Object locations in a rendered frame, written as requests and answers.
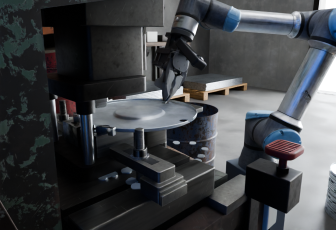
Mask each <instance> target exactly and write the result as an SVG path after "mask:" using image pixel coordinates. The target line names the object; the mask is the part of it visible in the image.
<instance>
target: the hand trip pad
mask: <svg viewBox="0 0 336 230"><path fill-rule="evenodd" d="M304 150H305V148H304V146H303V145H301V144H298V143H294V142H291V141H287V140H282V139H277V140H275V141H273V142H271V143H269V144H267V145H266V146H265V148H264V151H265V153H266V154H267V155H269V156H272V157H276V158H279V162H278V166H279V167H280V168H287V163H288V161H292V160H295V159H296V158H298V157H299V156H300V155H302V154H303V153H304Z"/></svg>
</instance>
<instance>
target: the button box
mask: <svg viewBox="0 0 336 230"><path fill-rule="evenodd" d="M276 219H277V209H274V208H272V207H270V206H268V205H265V204H264V209H263V220H262V230H270V228H271V226H272V225H273V224H275V223H276Z"/></svg>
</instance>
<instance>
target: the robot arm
mask: <svg viewBox="0 0 336 230"><path fill-rule="evenodd" d="M198 24H199V25H200V26H201V27H202V28H204V29H206V30H211V29H213V30H222V31H226V32H229V33H232V32H233V31H240V32H252V33H265V34H277V35H287V36H288V37H289V38H291V39H300V40H305V41H308V44H309V50H308V52H307V54H306V56H305V58H304V60H303V61H302V63H301V65H300V67H299V69H298V71H297V73H296V75H295V77H294V79H293V81H292V83H291V84H290V86H289V88H288V90H287V92H286V94H285V96H284V98H283V100H282V102H281V104H280V106H279V108H278V109H277V111H269V110H252V111H248V112H247V113H246V117H245V130H244V145H243V149H242V151H241V155H240V156H239V158H238V165H239V166H240V167H241V168H243V169H244V170H246V166H247V165H249V164H251V163H253V162H254V161H256V160H258V159H260V158H262V159H265V160H268V161H271V162H274V163H277V161H276V159H277V160H279V158H277V157H274V156H270V155H268V154H266V153H265V146H266V145H268V144H270V143H272V142H273V141H275V140H285V141H289V142H293V143H297V144H300V145H301V144H302V141H301V137H300V133H301V131H302V129H303V126H302V124H301V121H302V119H303V117H304V115H305V113H306V112H307V110H308V108H309V106H310V104H311V102H312V101H313V99H314V97H315V95H316V93H317V91H318V89H319V88H320V86H321V84H322V82H323V80H324V78H325V76H326V75H327V73H328V71H329V69H330V67H331V65H332V63H333V62H334V60H335V58H336V7H335V8H327V9H319V10H313V11H305V12H300V11H294V12H293V13H292V14H288V13H277V12H265V11H254V10H242V9H236V8H234V7H233V6H229V5H227V4H224V3H222V2H219V1H217V0H180V1H179V4H178V7H177V11H176V14H175V17H174V20H173V23H172V27H171V32H166V34H165V37H167V38H168V39H167V42H166V45H165V47H162V48H157V49H156V52H155V55H154V58H153V62H152V64H154V66H156V67H158V68H160V69H162V70H163V72H162V75H161V77H159V78H157V79H156V80H155V81H154V85H155V86H156V87H158V88H159V89H161V90H162V99H163V101H165V102H167V101H168V100H169V99H170V98H171V97H172V96H173V95H174V94H175V93H176V92H177V90H178V89H180V87H181V86H182V84H183V83H184V81H185V79H186V76H187V71H188V66H189V62H190V64H191V65H192V66H193V67H194V68H198V69H199V70H201V71H202V70H203V69H204V68H205V67H206V66H207V64H206V63H205V62H204V60H203V58H202V57H201V56H200V55H198V54H197V53H196V52H195V51H194V50H193V48H192V47H191V46H190V45H189V44H188V43H191V42H192V41H193V38H194V36H195V34H196V30H197V27H198ZM174 72H177V74H176V73H174Z"/></svg>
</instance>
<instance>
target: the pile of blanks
mask: <svg viewBox="0 0 336 230"><path fill-rule="evenodd" d="M324 208H325V211H326V212H327V213H328V215H329V216H330V217H332V218H333V219H334V220H336V175H334V174H333V173H332V171H331V169H330V170H329V178H328V184H327V192H326V197H325V205H324Z"/></svg>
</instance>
